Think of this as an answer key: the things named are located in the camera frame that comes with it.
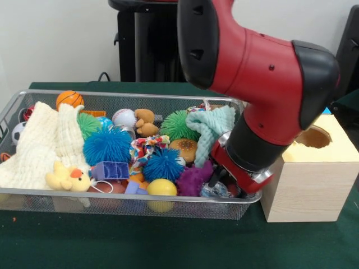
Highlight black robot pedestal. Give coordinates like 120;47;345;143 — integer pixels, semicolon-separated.
108;0;197;83

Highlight clear mesh bin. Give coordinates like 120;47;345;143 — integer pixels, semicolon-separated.
0;89;263;220

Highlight cream waffle cloth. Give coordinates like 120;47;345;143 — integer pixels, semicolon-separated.
0;101;92;191

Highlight white toy baseball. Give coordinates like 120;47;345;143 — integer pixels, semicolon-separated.
112;108;137;127

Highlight yellow plush duck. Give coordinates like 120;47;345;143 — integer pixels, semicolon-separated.
45;161;92;193

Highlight wooden box with three holes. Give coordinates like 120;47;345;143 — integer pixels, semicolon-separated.
260;106;359;224

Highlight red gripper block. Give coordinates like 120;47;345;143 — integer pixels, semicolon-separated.
209;141;274;194

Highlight black cable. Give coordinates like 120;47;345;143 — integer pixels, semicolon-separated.
97;72;121;82

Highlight dark green table cloth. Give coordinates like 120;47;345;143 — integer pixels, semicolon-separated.
330;89;359;124
0;81;359;269

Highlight plush hamburger toy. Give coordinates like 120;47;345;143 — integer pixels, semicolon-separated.
169;138;199;165

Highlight crushed clear plastic bottle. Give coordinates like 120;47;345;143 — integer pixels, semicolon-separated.
199;182;229;198

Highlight blue rubber koosh ball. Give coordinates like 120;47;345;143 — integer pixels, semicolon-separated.
142;148;186;183
83;126;132;166

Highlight mint green waffle cloth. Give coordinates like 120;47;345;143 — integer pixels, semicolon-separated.
185;105;236;169

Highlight yellow smooth ball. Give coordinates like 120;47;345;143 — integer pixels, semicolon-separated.
146;178;178;212

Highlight green rubber koosh ball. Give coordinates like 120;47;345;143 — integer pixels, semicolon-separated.
160;109;201;142

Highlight purple spiky ball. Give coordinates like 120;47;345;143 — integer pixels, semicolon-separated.
176;160;214;197

